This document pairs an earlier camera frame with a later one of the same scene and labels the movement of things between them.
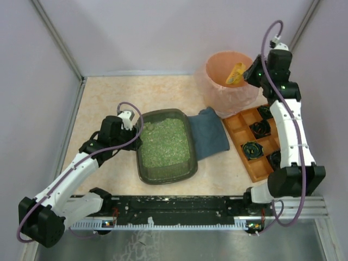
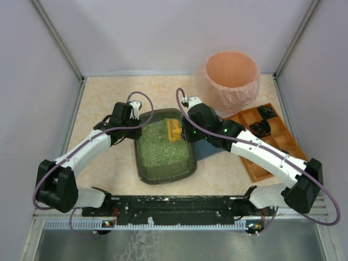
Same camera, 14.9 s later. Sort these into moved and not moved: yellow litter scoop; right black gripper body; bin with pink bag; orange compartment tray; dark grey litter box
Moved: right black gripper body; yellow litter scoop
Not moved: dark grey litter box; bin with pink bag; orange compartment tray
